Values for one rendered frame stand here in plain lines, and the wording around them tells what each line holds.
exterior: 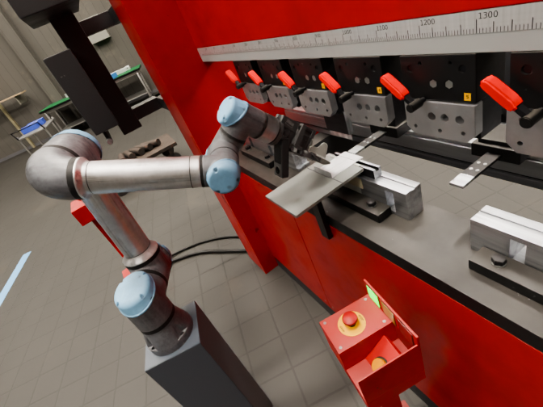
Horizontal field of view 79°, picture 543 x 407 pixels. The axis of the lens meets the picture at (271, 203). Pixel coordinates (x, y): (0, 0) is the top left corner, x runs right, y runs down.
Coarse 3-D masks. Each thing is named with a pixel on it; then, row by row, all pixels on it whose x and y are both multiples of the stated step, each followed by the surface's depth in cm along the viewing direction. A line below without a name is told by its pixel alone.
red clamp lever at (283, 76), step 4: (280, 72) 97; (284, 72) 98; (280, 76) 97; (284, 76) 97; (288, 76) 97; (284, 80) 96; (288, 80) 96; (292, 80) 96; (284, 84) 97; (288, 84) 96; (292, 84) 96; (292, 88) 96; (296, 88) 96; (300, 88) 95; (304, 88) 96; (296, 92) 95; (300, 92) 95; (296, 96) 95
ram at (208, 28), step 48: (192, 0) 127; (240, 0) 100; (288, 0) 81; (336, 0) 69; (384, 0) 60; (432, 0) 53; (480, 0) 48; (528, 0) 43; (288, 48) 93; (336, 48) 77; (384, 48) 66; (432, 48) 58; (480, 48) 51; (528, 48) 46
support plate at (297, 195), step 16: (304, 176) 108; (320, 176) 104; (336, 176) 101; (352, 176) 98; (272, 192) 107; (288, 192) 103; (304, 192) 100; (320, 192) 97; (288, 208) 96; (304, 208) 94
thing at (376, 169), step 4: (336, 152) 113; (336, 156) 113; (360, 160) 104; (360, 164) 103; (364, 164) 102; (368, 164) 100; (372, 164) 100; (364, 168) 99; (368, 168) 98; (372, 168) 100; (376, 168) 98; (380, 168) 98; (364, 172) 101; (368, 172) 99; (372, 172) 98; (376, 172) 98; (380, 172) 98; (368, 176) 100; (372, 176) 99; (376, 176) 98
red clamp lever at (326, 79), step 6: (324, 72) 82; (324, 78) 81; (330, 78) 81; (324, 84) 82; (330, 84) 80; (336, 84) 80; (330, 90) 81; (336, 90) 80; (342, 90) 80; (342, 96) 79; (348, 96) 79; (342, 102) 79
